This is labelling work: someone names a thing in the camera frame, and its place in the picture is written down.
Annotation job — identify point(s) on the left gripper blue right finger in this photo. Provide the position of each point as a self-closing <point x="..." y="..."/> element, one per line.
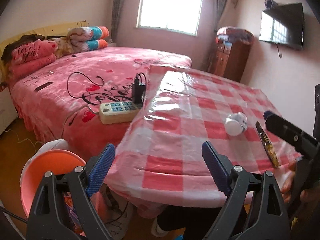
<point x="219" y="167"/>

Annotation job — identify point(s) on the black charger plug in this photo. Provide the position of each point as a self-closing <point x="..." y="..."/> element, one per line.
<point x="138" y="89"/>

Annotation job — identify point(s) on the pink bed with heart cover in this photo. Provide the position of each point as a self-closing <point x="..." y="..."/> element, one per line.
<point x="68" y="109"/>

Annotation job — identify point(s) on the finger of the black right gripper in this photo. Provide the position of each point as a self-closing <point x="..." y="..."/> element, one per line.
<point x="267" y="114"/>

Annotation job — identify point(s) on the floral cushion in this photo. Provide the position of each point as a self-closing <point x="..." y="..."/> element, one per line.
<point x="64" y="47"/>

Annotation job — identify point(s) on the white plastic bottle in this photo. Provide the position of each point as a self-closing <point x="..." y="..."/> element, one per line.
<point x="235" y="124"/>

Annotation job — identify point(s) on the black gold snack wrapper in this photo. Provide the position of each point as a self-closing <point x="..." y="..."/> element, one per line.
<point x="267" y="145"/>

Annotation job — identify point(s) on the wall mounted television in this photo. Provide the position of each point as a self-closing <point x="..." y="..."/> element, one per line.
<point x="283" y="25"/>

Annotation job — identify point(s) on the rolled quilt orange teal lower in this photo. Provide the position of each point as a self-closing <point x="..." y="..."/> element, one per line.
<point x="84" y="46"/>

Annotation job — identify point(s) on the black remote on bed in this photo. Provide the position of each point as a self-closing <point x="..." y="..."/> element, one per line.
<point x="37" y="89"/>

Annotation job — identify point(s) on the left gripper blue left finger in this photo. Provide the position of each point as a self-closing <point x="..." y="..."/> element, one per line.
<point x="97" y="168"/>

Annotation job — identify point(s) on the yellow headboard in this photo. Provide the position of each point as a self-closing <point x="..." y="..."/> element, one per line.
<point x="53" y="30"/>

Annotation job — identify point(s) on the pink checkered plastic tablecloth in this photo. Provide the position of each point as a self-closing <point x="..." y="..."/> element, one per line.
<point x="159" y="160"/>

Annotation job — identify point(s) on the rolled quilt orange teal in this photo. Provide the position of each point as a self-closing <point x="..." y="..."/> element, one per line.
<point x="84" y="46"/>
<point x="81" y="34"/>

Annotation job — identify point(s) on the grey left curtain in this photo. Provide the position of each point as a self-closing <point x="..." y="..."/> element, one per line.
<point x="116" y="15"/>

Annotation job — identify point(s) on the person's right hand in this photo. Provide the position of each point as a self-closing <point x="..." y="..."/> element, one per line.
<point x="306" y="196"/>

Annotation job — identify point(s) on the folded blanket on cabinet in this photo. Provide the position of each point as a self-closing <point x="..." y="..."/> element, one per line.
<point x="234" y="34"/>

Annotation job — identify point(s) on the rolled quilt orange teal upper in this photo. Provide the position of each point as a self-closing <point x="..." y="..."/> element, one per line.
<point x="81" y="34"/>

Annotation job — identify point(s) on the pink folded pillow blanket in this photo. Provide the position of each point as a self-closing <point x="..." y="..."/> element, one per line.
<point x="31" y="57"/>

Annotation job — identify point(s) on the beige power strip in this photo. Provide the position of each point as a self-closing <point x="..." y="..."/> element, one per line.
<point x="118" y="112"/>

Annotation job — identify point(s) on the brown wooden cabinet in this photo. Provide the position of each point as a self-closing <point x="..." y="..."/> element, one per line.
<point x="228" y="60"/>

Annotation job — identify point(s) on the bright window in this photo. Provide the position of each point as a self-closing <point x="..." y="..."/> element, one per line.
<point x="179" y="16"/>

